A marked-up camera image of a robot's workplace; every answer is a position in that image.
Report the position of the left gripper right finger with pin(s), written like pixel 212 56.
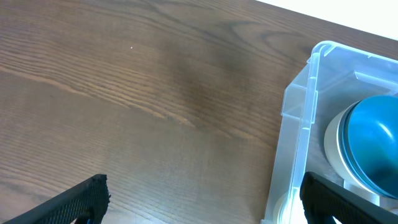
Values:
pixel 325 202

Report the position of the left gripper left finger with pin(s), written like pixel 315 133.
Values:
pixel 87 202

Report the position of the white small bowl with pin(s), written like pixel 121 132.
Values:
pixel 289 210

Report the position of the beige bowl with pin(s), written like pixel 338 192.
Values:
pixel 333 145

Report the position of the dark blue bowl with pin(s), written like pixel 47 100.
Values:
pixel 373 140
pixel 343 146

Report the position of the clear plastic storage bin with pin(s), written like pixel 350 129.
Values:
pixel 334 77

